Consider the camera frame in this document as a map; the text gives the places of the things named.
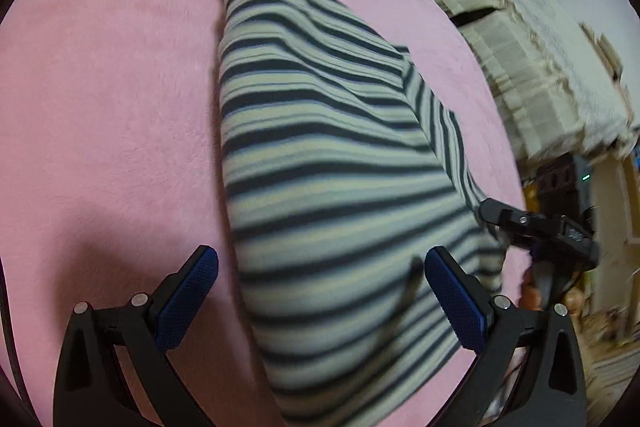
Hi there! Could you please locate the cream lace covered furniture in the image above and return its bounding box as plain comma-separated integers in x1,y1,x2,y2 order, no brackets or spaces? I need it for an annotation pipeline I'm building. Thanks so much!
407,0,640,166

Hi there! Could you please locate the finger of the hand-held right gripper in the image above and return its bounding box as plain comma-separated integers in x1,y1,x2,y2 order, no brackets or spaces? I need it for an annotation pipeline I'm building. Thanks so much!
477,198,539,234

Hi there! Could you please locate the wooden drawer cabinet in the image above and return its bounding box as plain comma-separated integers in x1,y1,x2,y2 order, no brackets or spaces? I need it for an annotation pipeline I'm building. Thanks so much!
585,152,640,358

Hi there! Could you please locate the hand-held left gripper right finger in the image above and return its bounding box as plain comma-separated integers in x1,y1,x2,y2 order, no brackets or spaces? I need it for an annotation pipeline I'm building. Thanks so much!
424,245,587,427

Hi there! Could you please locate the pink fleece bed blanket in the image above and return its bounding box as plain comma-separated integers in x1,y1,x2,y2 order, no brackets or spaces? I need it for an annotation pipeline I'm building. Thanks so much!
0,0,529,427

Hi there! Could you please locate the black white striped shirt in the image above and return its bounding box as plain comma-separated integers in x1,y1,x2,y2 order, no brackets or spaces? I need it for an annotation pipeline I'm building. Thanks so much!
216,0,509,427

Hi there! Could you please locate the person's right hand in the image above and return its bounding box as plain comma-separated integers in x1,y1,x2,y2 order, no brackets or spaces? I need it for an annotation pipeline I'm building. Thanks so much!
519,266,546,311

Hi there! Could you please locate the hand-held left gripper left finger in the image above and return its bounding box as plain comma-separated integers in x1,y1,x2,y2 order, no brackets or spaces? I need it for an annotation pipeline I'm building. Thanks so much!
52,245,220,427

